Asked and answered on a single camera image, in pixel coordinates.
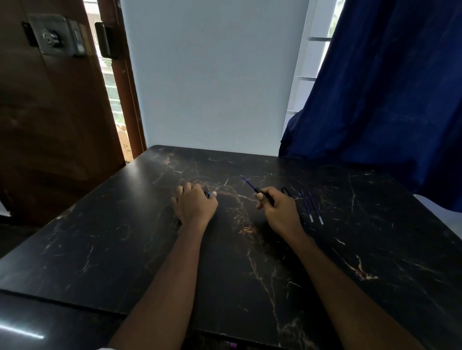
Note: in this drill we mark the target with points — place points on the person's right hand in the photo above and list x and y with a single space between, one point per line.
281 212

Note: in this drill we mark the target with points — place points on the person's left hand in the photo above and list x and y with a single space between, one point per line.
193 208

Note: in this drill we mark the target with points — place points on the person's right fingers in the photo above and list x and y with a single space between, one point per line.
265 197

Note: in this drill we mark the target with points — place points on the person's left thumb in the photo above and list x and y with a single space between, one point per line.
213 195

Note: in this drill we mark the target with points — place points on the dark pen cap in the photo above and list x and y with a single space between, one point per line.
206 193

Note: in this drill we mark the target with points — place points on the blue pen refill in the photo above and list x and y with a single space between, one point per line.
307 207
251 184
316 209

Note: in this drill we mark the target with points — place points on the person's right forearm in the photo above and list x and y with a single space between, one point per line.
346 292

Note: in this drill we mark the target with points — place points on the person's left forearm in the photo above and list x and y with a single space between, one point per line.
162 285

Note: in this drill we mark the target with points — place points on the black pen body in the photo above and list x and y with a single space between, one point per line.
286 191

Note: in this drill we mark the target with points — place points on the dark blue curtain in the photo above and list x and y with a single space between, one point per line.
382 97

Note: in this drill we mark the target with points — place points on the brown wooden door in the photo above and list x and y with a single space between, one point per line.
54 119

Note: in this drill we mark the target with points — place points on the black lock strike box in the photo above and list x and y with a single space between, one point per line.
104 40

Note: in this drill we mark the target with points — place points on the metal door lock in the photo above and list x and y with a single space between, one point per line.
56 35

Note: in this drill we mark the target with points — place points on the white window frame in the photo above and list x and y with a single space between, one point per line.
310 61

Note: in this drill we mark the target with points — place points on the brown wooden door frame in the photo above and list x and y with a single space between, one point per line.
124 79

